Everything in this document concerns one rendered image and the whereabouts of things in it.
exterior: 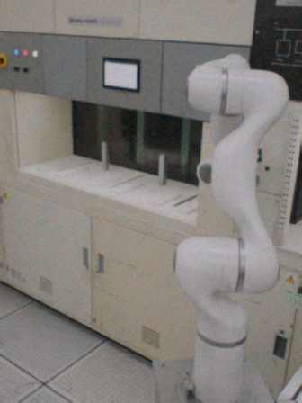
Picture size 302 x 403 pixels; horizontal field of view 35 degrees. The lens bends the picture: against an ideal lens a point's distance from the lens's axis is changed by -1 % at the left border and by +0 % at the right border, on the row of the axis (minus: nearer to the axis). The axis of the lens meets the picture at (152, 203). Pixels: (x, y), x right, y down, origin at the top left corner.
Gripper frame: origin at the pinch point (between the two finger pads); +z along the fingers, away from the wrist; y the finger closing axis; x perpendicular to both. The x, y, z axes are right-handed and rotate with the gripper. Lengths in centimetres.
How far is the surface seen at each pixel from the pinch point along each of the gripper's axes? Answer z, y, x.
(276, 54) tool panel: 2.5, 3.2, 34.1
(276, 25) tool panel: 2.5, 2.0, 43.1
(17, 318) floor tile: -11, -129, -120
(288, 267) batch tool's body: 2.8, 17.5, -40.2
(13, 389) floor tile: -49, -85, -120
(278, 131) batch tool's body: 3.1, 6.8, 8.7
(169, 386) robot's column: -72, 17, -44
